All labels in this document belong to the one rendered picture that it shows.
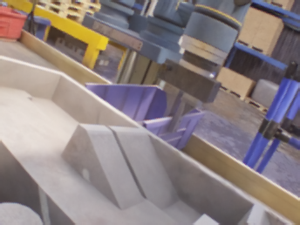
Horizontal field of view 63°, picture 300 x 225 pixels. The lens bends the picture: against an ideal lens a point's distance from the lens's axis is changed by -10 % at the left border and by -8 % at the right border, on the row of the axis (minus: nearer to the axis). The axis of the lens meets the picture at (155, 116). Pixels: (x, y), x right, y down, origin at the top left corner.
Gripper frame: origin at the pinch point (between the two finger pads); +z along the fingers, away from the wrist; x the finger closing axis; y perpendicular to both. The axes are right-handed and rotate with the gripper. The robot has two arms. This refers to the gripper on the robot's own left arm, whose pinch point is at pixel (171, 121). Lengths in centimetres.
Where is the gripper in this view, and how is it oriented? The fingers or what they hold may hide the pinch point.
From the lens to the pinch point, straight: 62.4
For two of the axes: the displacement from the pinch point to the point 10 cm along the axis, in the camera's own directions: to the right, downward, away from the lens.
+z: -3.8, 8.7, 3.1
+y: -5.2, 0.7, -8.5
